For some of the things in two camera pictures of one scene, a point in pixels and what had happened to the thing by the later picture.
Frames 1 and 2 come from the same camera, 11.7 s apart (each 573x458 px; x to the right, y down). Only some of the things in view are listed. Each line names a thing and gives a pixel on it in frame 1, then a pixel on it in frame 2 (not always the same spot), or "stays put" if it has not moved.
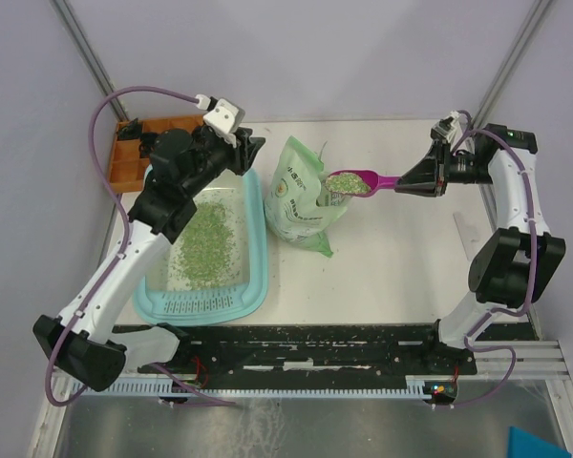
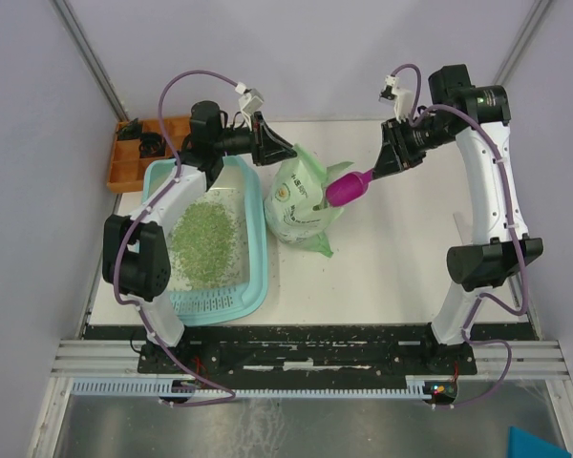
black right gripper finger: [421, 178] to [389, 161]
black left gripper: [239, 154] to [267, 146]
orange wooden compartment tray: [128, 170] stays put
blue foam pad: [524, 444] stays put
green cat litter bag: [297, 206] stays put
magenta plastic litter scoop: [374, 180] to [348, 187]
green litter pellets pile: [206, 247] stays put
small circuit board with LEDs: [438, 393] stays put
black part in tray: [130, 130] stays put
